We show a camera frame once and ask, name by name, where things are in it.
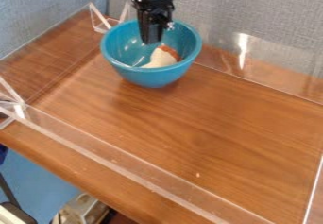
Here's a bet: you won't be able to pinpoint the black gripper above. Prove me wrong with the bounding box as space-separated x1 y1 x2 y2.
132 0 173 44

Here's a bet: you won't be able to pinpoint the blue bowl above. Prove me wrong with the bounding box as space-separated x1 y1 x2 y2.
100 20 201 88

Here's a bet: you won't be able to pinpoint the clear acrylic tray walls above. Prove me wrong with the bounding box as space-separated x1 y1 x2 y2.
0 9 323 224

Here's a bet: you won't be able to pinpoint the white power strip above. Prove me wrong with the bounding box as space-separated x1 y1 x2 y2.
50 193 109 224

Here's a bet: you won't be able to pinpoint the black stand leg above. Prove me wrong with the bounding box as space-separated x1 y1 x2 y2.
0 173 37 224

